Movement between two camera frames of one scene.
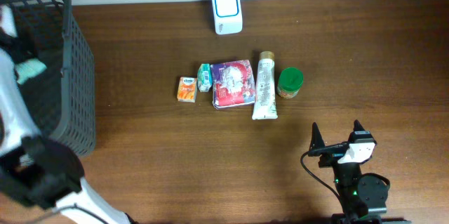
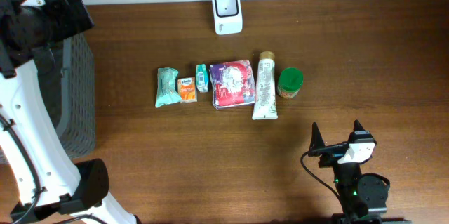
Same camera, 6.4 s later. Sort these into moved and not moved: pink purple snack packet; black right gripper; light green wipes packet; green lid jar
Moved: light green wipes packet
Not moved: green lid jar; black right gripper; pink purple snack packet
